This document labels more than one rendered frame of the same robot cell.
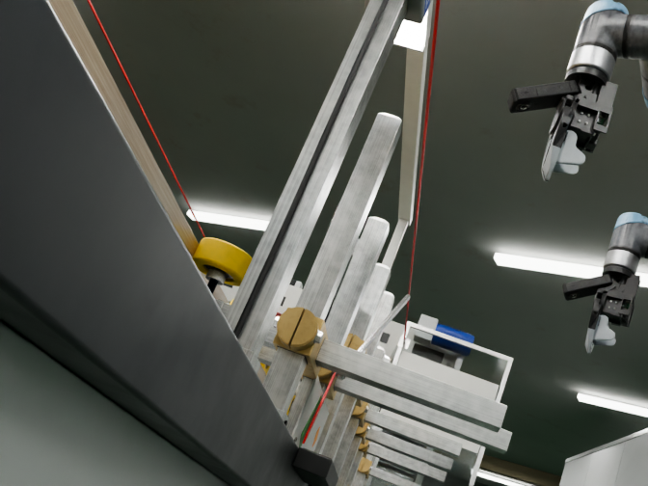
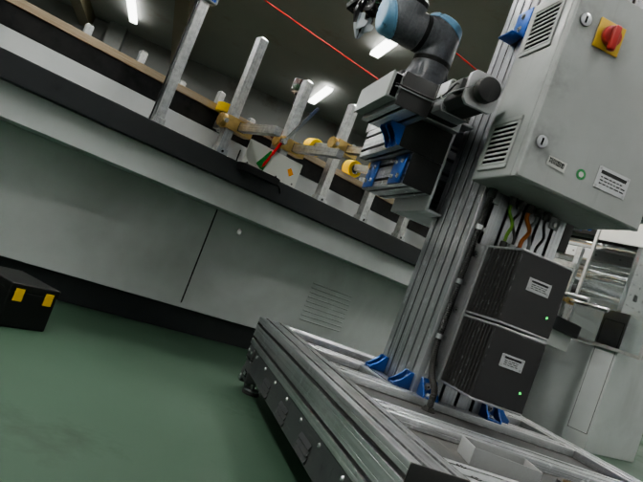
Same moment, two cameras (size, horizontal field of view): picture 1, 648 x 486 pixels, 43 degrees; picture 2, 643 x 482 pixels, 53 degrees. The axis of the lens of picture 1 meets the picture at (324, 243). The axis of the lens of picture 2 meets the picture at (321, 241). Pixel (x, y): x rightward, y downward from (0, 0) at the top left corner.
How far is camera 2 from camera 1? 193 cm
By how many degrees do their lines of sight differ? 42
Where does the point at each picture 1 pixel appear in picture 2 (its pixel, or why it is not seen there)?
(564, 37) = not seen: outside the picture
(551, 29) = not seen: outside the picture
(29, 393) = (48, 108)
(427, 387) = (259, 127)
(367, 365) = (248, 126)
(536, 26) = not seen: outside the picture
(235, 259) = (222, 105)
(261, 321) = (158, 106)
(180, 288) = (68, 86)
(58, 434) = (63, 119)
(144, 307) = (54, 88)
